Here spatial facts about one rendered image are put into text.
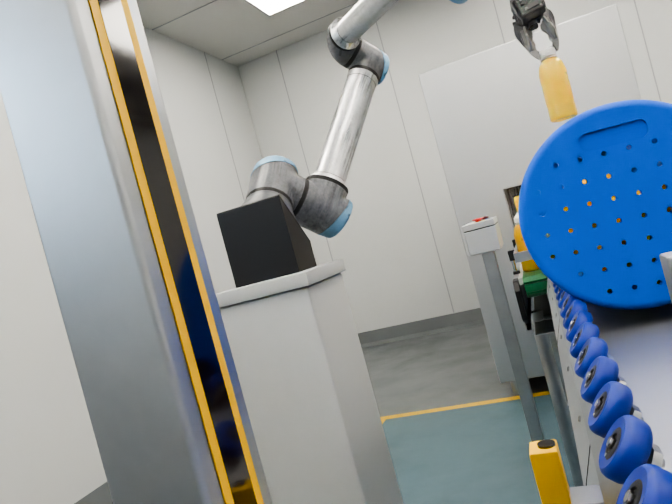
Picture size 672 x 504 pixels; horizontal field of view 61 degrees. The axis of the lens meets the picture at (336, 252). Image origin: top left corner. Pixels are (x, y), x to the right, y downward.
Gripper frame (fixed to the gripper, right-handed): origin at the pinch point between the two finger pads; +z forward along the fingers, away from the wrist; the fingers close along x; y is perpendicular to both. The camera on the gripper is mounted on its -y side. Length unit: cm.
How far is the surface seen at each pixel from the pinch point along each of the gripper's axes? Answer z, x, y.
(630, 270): 57, -12, 65
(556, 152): 39, -14, 68
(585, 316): 61, -20, 74
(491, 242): 36, -34, -33
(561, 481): 70, -27, 103
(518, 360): 74, -42, -47
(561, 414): 98, -37, -69
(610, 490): 71, -24, 106
